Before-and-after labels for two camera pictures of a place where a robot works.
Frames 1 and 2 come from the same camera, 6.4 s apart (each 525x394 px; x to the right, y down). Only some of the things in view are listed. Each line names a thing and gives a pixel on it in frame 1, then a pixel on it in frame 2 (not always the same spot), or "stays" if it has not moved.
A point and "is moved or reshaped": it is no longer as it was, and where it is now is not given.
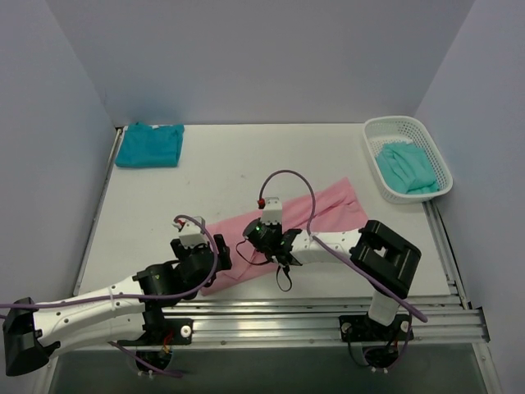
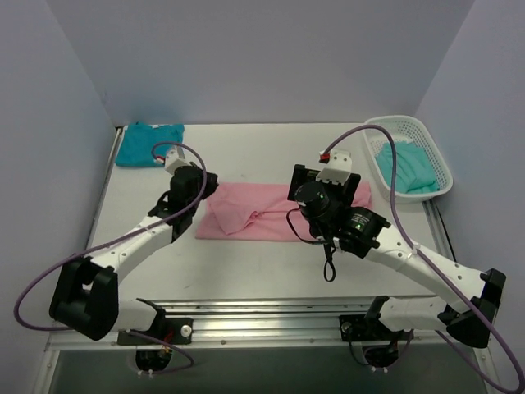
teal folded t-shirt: [150, 145] stays
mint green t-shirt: [407, 167] stays
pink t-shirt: [336, 208] is moved or reshaped
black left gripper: [222, 251] to [203, 183]
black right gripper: [254, 235] to [297, 180]
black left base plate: [160, 331] stays
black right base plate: [360, 328] stays
